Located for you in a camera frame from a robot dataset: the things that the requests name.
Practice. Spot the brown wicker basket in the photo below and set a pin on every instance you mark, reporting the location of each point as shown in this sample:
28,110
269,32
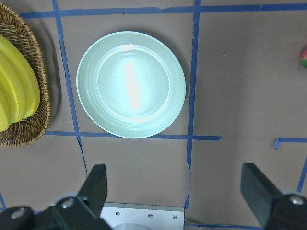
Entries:
14,28

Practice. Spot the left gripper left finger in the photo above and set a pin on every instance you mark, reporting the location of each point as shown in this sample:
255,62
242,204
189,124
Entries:
79,212

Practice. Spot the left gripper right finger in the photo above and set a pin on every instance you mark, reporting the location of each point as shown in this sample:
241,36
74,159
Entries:
274,209

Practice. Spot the light green plate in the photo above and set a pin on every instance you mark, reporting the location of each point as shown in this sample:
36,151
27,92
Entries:
131,84

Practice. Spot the yellow banana bunch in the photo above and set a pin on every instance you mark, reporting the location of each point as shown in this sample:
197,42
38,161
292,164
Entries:
19,89

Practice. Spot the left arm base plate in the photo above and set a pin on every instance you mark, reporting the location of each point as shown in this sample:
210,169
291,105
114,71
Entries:
121,216

